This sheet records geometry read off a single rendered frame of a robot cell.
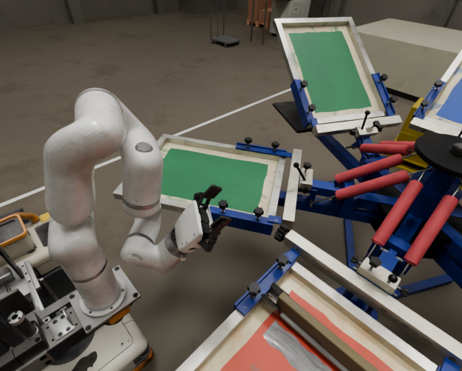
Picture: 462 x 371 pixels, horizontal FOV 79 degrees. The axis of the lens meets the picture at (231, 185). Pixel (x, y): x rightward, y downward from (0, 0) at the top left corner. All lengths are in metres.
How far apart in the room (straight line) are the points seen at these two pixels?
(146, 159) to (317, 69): 1.61
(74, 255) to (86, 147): 0.28
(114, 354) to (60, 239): 1.20
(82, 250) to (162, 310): 1.51
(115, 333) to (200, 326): 0.55
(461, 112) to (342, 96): 0.70
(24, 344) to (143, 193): 0.49
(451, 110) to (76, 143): 2.07
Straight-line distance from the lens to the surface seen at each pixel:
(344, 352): 0.98
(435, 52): 5.58
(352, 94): 2.04
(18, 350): 0.93
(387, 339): 1.13
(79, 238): 0.69
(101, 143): 0.51
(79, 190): 0.60
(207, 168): 1.60
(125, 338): 1.83
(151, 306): 2.19
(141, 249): 0.75
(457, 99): 2.28
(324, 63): 2.09
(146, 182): 0.60
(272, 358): 1.03
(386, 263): 1.23
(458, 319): 2.67
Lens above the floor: 1.93
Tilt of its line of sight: 41 degrees down
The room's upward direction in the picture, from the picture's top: 2 degrees clockwise
